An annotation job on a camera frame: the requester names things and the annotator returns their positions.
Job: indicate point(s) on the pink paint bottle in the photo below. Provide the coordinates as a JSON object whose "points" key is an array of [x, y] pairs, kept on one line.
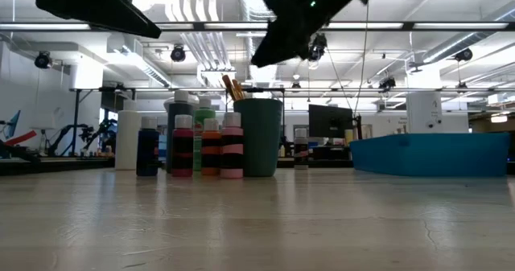
{"points": [[231, 131]]}

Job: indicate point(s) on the blue paint bottle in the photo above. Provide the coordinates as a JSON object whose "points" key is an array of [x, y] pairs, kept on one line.
{"points": [[147, 154]]}

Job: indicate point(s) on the dark green plastic cup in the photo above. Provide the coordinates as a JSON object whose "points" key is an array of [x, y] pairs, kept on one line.
{"points": [[259, 142]]}

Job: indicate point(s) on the wide black paintbrush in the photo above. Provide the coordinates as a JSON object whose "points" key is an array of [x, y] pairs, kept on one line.
{"points": [[228, 87]]}

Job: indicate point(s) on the black overhead camera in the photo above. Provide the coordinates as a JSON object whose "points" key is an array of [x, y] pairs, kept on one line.
{"points": [[320, 48]]}

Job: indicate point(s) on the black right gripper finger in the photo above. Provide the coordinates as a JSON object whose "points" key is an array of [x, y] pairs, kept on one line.
{"points": [[281, 43]]}

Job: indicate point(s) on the blue panel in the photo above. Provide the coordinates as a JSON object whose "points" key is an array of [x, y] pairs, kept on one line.
{"points": [[15, 124]]}

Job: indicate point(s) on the black background robot arm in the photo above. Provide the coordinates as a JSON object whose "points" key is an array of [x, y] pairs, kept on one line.
{"points": [[60, 128], [105, 128]]}

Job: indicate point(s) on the lit wall lamp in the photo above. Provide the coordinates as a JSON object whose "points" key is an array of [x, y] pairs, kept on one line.
{"points": [[499, 118]]}

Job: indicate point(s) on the magenta paint bottle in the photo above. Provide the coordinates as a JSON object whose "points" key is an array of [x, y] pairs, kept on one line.
{"points": [[183, 132]]}

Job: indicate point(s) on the black background monitor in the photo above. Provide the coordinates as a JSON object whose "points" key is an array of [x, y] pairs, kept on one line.
{"points": [[330, 122]]}

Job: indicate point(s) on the teal plastic bin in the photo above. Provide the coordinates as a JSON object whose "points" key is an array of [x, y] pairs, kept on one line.
{"points": [[430, 154]]}

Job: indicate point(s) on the orange paint bottle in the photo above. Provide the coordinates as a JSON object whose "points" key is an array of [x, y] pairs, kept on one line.
{"points": [[211, 135]]}

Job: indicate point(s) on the white round column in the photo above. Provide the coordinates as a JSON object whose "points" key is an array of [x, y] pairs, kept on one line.
{"points": [[422, 114]]}

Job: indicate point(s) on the tall white plastic bottle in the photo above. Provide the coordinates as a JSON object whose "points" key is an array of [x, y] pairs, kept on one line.
{"points": [[127, 142]]}

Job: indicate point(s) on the large green paint bottle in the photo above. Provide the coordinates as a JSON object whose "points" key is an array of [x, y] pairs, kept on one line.
{"points": [[204, 113]]}

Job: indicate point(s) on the yellow background container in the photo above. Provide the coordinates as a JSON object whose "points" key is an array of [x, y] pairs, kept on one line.
{"points": [[349, 137]]}

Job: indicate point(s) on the dark neighbouring table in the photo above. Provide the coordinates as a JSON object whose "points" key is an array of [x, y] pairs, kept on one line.
{"points": [[56, 167]]}

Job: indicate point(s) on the large dark grey paint bottle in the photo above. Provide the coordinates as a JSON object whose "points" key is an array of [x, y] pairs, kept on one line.
{"points": [[180, 108]]}

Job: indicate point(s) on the black overhead crossbar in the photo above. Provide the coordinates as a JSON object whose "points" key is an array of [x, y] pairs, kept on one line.
{"points": [[408, 26]]}

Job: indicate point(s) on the brown paint bottle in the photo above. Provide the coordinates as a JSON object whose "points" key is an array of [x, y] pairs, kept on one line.
{"points": [[301, 148]]}

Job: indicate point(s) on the black ceiling spotlight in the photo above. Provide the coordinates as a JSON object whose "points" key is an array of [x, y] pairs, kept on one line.
{"points": [[42, 60], [178, 54], [387, 83], [464, 54]]}

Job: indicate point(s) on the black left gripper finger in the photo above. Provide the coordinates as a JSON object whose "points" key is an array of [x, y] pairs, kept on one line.
{"points": [[133, 21]]}

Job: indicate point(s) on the red bar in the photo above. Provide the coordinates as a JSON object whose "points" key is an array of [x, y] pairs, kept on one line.
{"points": [[22, 137]]}

